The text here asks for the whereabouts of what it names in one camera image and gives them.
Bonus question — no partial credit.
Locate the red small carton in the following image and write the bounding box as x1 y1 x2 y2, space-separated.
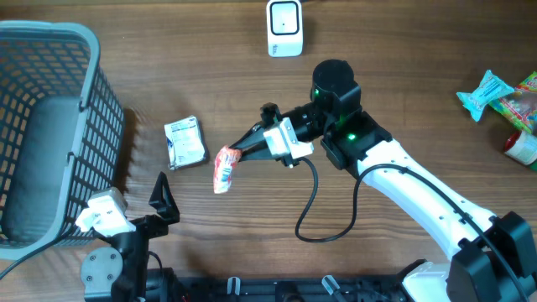
213 146 242 194

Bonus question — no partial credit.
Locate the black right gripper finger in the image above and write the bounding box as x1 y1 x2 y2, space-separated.
229 122 267 150
240 144 275 162

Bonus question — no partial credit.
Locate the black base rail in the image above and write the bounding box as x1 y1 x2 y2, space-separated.
99 274 420 302

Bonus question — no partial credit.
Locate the Haribo gummy bag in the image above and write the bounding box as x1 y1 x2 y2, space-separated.
489 71 536 135

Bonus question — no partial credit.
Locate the grey plastic basket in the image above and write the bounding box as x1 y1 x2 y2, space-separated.
1 21 125 261

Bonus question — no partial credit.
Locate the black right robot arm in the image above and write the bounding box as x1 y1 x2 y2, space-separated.
234 59 536 301

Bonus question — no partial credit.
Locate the teal snack packet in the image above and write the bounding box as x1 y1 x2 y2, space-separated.
456 70 515 122

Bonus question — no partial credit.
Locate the white tag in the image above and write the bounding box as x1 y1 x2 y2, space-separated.
164 116 206 170

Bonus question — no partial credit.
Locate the white barcode scanner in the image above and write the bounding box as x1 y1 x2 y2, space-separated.
266 0 304 58

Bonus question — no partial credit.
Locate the green lid jar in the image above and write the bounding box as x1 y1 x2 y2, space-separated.
503 131 536 171

